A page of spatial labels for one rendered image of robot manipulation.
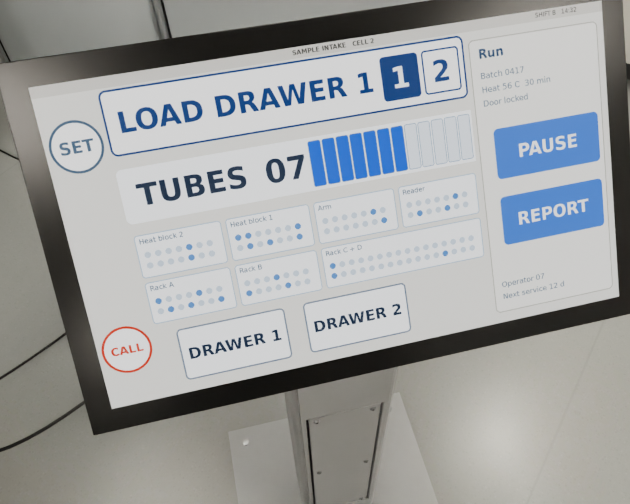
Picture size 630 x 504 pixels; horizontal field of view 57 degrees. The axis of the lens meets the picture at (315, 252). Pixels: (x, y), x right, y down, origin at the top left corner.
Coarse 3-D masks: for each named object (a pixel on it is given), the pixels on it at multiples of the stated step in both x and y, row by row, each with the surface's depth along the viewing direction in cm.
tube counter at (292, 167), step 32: (384, 128) 49; (416, 128) 49; (448, 128) 50; (288, 160) 48; (320, 160) 48; (352, 160) 49; (384, 160) 49; (416, 160) 50; (448, 160) 50; (288, 192) 48
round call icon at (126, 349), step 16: (144, 320) 48; (96, 336) 48; (112, 336) 48; (128, 336) 49; (144, 336) 49; (112, 352) 49; (128, 352) 49; (144, 352) 49; (112, 368) 49; (128, 368) 49; (144, 368) 49
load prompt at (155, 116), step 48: (384, 48) 48; (432, 48) 48; (144, 96) 45; (192, 96) 46; (240, 96) 46; (288, 96) 47; (336, 96) 48; (384, 96) 48; (432, 96) 49; (144, 144) 46; (192, 144) 47
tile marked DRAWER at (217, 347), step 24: (264, 312) 50; (192, 336) 49; (216, 336) 50; (240, 336) 50; (264, 336) 50; (288, 336) 51; (192, 360) 50; (216, 360) 50; (240, 360) 50; (264, 360) 51
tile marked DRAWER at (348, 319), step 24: (384, 288) 51; (312, 312) 51; (336, 312) 51; (360, 312) 51; (384, 312) 52; (408, 312) 52; (312, 336) 51; (336, 336) 51; (360, 336) 52; (384, 336) 52
